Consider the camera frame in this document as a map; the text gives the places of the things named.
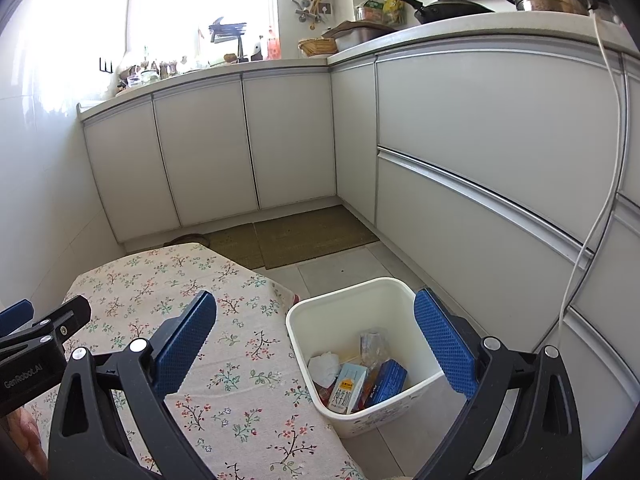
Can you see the wicker basket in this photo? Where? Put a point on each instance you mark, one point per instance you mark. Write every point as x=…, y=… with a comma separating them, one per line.
x=317, y=47

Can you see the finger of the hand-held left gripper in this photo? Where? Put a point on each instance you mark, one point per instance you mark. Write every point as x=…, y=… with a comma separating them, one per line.
x=60, y=322
x=17, y=315

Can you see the white plastic bin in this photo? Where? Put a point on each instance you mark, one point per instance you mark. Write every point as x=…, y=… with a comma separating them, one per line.
x=350, y=305

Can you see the red bottle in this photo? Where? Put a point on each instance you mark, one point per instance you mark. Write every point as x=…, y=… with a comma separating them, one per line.
x=274, y=45

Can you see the white paper ball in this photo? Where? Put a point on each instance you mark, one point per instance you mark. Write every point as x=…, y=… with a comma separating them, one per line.
x=325, y=367

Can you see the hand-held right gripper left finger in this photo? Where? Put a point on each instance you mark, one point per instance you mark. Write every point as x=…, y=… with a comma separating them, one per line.
x=185, y=340

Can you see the metal baking tray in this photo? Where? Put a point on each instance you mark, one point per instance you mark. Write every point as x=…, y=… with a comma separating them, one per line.
x=357, y=35

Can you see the dark blue carton box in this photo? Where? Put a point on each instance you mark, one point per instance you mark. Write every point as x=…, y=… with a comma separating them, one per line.
x=386, y=382

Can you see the green and yellow package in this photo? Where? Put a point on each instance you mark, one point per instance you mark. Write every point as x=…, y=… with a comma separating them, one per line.
x=380, y=10

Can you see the black wok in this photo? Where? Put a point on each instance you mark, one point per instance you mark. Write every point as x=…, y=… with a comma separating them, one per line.
x=450, y=10

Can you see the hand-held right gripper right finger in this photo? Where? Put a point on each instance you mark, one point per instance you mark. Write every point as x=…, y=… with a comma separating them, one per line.
x=445, y=345

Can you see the black wall hook rack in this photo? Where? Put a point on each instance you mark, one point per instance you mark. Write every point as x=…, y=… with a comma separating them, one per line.
x=106, y=64

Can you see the metal water pipes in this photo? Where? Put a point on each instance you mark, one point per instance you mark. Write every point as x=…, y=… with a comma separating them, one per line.
x=310, y=7

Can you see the small brown floor mat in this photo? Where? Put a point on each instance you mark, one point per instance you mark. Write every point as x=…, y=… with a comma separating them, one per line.
x=235, y=247

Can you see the clear plastic water bottle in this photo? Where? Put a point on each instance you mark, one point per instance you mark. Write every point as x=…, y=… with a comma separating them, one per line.
x=374, y=347

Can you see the bright window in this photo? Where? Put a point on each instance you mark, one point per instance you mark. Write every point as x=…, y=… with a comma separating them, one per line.
x=150, y=10

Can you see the light blue milk carton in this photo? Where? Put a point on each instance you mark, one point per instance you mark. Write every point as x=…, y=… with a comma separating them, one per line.
x=349, y=387

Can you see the person's left hand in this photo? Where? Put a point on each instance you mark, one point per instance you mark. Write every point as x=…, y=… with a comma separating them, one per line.
x=22, y=432

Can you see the windowsill clutter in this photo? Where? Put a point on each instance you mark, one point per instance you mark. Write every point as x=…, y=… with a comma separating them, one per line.
x=150, y=75

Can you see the large brown floor mat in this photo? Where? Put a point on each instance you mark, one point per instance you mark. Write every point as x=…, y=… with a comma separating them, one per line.
x=315, y=235

